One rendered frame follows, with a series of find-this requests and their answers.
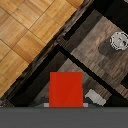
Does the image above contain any red square block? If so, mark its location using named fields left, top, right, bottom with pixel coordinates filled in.
left=49, top=71, right=84, bottom=109

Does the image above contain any dark wooden compartment bin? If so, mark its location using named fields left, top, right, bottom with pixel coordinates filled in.
left=0, top=0, right=128, bottom=109

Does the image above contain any small grey white object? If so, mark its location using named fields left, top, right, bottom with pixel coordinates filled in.
left=84, top=88, right=105, bottom=105

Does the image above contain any white round can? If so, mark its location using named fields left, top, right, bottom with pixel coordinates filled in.
left=109, top=31, right=128, bottom=51

